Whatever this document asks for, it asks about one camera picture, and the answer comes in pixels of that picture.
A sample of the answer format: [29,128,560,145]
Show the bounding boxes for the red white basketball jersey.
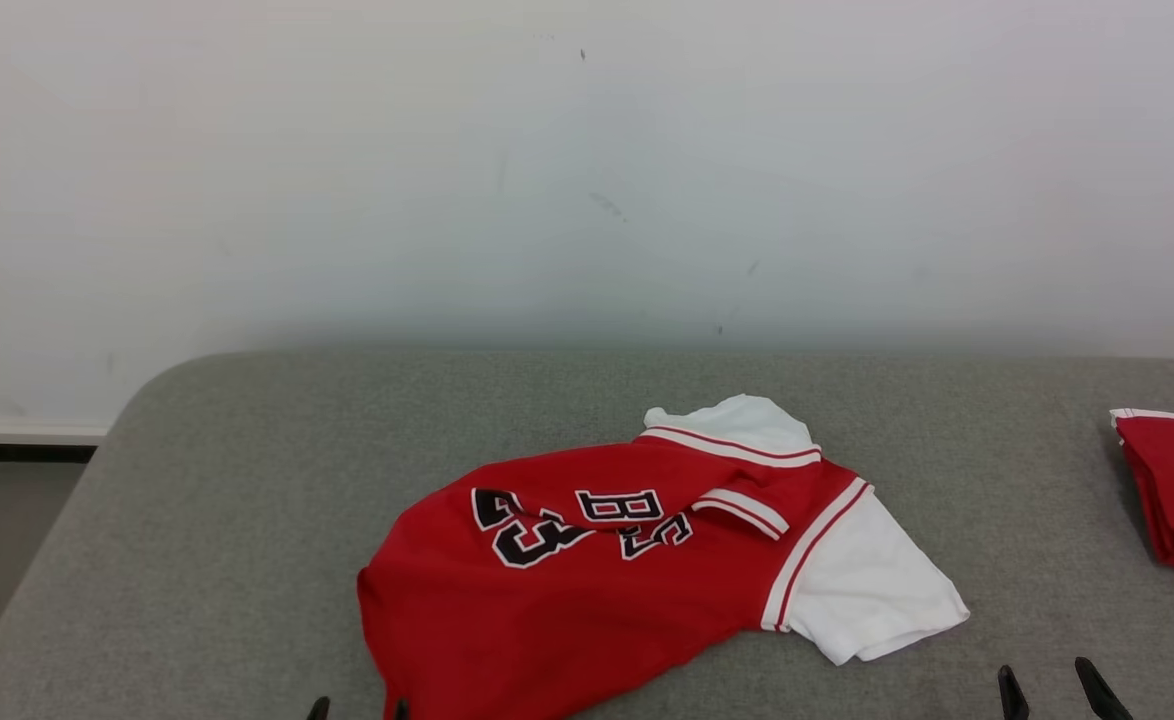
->
[356,394,971,720]

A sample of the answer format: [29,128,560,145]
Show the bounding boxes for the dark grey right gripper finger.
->
[1074,657,1135,720]
[997,666,1031,720]

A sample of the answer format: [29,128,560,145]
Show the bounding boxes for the white wall baseboard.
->
[0,424,110,446]

